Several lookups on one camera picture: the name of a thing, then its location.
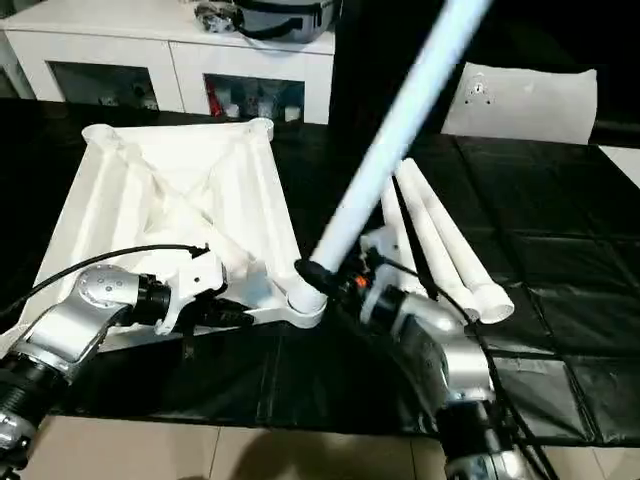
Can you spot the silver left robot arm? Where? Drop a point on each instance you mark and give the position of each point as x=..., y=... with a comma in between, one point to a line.
x=70, y=325

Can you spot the white plastic table leg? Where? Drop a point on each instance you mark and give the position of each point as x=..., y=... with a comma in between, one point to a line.
x=392, y=225
x=400, y=120
x=425, y=230
x=470, y=265

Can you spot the flat white board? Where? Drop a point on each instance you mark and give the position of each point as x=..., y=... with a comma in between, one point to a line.
x=625, y=162

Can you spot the white cabinet with glass doors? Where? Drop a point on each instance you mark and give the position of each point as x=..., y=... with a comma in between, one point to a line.
x=150, y=55

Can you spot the white plastic table top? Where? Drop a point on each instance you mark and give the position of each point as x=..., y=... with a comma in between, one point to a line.
x=150, y=190

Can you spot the dark round pot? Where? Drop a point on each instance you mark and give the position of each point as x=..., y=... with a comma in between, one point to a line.
x=285, y=15

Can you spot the small metal clutter pile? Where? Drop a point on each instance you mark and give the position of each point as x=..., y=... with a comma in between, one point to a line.
x=215, y=12

